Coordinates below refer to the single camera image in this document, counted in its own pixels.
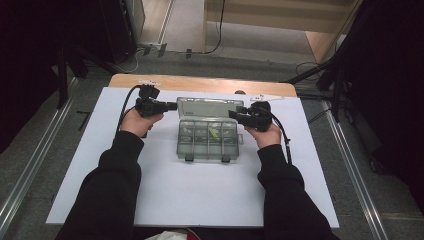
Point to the black metal stand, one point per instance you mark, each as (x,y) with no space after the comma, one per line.
(62,80)

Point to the wooden table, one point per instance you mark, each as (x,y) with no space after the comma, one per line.
(200,84)

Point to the light green plastic clip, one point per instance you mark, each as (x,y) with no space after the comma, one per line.
(214,134)

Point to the clear grey compartment box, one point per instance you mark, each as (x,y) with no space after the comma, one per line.
(200,146)

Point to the person's right hand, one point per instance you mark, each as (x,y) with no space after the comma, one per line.
(268,137)

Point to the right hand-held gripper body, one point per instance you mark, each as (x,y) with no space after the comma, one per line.
(258,116)

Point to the metal floor rail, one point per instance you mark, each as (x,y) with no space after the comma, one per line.
(36,156)
(350,166)

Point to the light wooden frame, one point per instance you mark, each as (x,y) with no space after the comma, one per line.
(266,16)

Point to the black tripod stand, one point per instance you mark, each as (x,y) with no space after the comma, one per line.
(336,86)

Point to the person's left hand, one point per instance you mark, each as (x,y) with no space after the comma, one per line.
(136,123)

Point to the person's white and red clothing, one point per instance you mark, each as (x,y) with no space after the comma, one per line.
(170,236)

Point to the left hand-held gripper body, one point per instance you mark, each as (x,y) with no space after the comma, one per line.
(150,106)

